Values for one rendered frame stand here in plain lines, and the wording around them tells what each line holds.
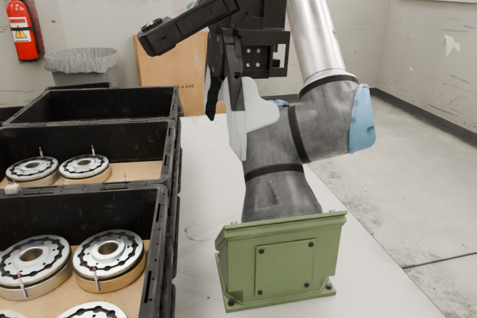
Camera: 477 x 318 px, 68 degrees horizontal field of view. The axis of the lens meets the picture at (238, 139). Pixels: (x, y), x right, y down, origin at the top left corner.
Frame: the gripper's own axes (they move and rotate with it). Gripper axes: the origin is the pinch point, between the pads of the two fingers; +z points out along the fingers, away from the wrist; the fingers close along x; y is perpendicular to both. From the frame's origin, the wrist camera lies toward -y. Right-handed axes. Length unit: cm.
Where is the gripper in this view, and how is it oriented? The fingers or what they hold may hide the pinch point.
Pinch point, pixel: (218, 140)
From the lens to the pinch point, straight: 45.9
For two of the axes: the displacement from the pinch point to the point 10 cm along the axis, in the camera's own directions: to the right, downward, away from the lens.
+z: -0.3, 9.4, 3.5
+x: -3.0, -3.5, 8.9
